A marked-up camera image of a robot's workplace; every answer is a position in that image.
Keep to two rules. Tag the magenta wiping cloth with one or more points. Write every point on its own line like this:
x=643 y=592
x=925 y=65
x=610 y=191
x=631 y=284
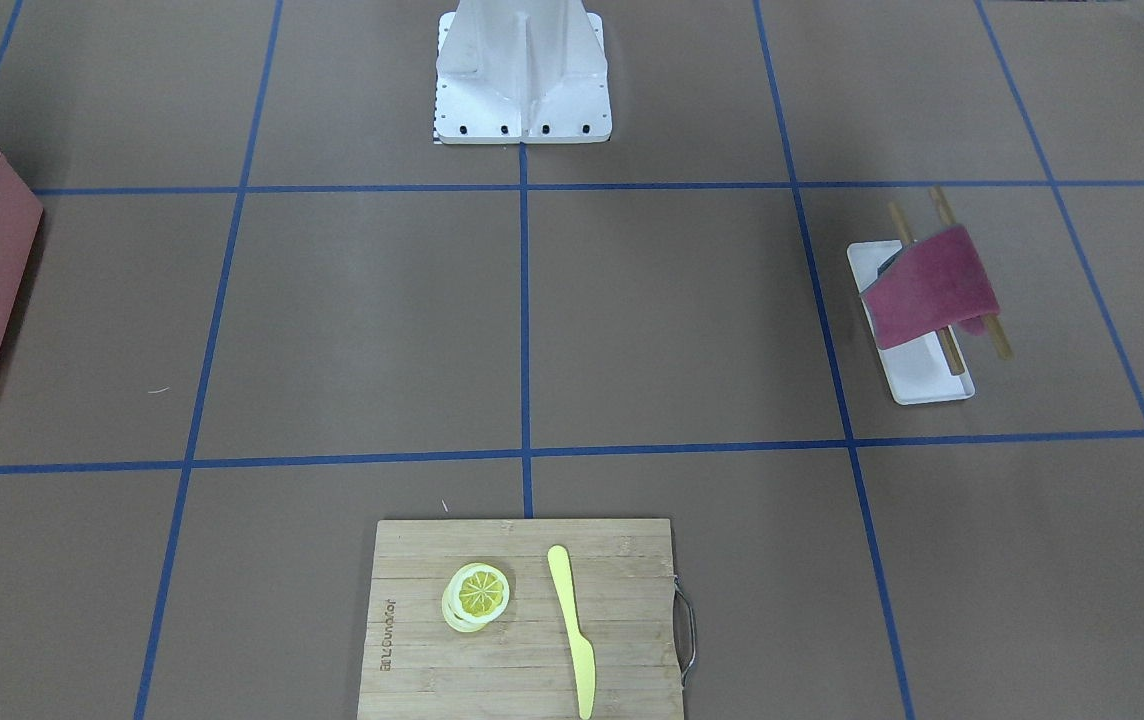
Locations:
x=937 y=282

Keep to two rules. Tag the yellow lemon slice toy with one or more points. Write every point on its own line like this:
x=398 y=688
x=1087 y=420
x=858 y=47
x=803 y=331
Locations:
x=474 y=597

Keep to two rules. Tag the bamboo cutting board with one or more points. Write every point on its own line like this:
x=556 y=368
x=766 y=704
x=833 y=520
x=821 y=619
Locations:
x=518 y=667

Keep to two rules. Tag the yellow plastic knife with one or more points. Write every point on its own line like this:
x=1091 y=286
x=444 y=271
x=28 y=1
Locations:
x=582 y=653

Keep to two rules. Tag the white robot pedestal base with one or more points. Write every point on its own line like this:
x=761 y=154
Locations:
x=521 y=72

